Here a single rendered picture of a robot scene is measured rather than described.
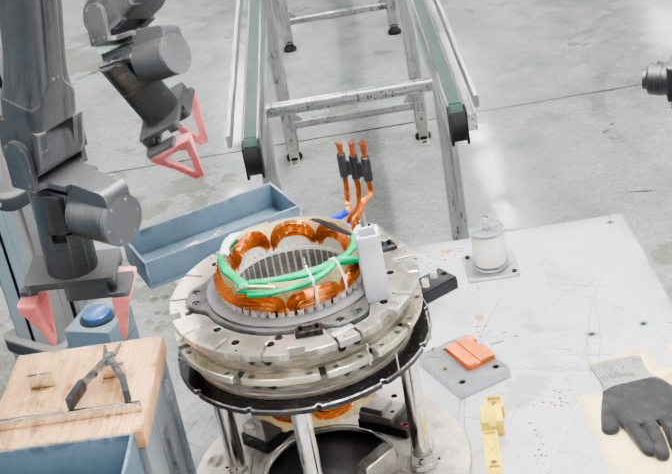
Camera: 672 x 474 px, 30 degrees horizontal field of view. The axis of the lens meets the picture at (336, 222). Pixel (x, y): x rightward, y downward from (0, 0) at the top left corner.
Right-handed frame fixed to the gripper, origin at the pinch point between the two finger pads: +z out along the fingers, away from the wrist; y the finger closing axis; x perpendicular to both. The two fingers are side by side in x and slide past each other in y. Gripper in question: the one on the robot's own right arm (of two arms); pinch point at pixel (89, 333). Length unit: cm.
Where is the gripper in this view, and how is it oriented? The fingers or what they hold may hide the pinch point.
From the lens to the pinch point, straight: 148.4
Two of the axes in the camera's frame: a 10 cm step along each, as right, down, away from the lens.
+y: 9.9, -1.0, -0.3
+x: -0.3, -4.8, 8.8
